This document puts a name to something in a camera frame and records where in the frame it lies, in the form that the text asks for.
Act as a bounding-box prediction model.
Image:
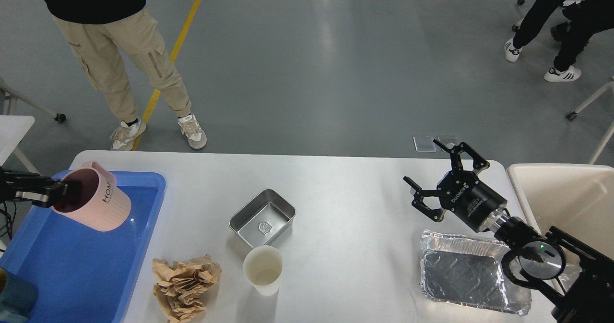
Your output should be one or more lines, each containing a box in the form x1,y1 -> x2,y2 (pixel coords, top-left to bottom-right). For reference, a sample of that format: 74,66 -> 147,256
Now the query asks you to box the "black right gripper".
403,139 -> 508,233

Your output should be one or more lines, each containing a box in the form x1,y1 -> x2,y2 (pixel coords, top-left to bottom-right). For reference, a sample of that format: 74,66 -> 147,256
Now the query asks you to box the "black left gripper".
0,167 -> 69,208

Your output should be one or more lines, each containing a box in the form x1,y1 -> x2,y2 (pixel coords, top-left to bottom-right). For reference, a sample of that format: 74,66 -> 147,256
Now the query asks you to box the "pink ribbed mug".
52,161 -> 131,232

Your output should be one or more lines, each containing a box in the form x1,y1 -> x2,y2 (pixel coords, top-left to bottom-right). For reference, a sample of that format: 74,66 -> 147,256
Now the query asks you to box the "stainless steel rectangular container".
229,188 -> 296,249

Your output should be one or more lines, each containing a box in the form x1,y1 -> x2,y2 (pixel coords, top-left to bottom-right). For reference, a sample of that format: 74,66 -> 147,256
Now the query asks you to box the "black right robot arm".
403,139 -> 614,323

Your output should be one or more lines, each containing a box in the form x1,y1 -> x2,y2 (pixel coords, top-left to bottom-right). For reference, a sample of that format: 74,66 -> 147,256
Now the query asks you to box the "white side table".
0,116 -> 39,196

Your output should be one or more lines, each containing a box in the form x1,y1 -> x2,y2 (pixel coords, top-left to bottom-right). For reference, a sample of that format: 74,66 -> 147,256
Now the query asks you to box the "aluminium foil tray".
420,229 -> 531,316

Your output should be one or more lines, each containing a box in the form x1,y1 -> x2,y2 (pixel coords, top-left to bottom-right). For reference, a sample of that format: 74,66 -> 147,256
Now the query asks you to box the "blue plastic tray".
1,171 -> 166,323

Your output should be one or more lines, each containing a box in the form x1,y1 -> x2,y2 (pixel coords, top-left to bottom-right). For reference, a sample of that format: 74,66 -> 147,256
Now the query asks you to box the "teal object at corner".
0,268 -> 39,323

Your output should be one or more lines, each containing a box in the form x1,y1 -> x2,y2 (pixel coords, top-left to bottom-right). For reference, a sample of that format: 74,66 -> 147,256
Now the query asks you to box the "beige plastic bin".
507,164 -> 614,258

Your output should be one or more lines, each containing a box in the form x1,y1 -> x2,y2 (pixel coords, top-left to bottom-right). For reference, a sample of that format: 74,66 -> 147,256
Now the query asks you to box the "crumpled brown paper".
152,255 -> 222,323

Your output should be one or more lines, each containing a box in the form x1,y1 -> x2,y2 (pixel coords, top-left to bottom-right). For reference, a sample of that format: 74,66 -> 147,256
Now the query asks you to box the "person in black sweater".
43,0 -> 207,151

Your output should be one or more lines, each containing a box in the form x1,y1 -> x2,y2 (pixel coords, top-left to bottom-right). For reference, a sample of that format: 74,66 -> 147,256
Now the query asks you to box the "white paper cup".
243,246 -> 283,296

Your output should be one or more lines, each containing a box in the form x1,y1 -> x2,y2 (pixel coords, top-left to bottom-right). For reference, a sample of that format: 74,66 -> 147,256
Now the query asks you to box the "person in black trousers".
504,0 -> 614,82

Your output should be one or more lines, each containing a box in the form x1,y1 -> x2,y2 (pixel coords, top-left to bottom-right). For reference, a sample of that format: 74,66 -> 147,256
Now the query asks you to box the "white chair frame right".
564,77 -> 614,164

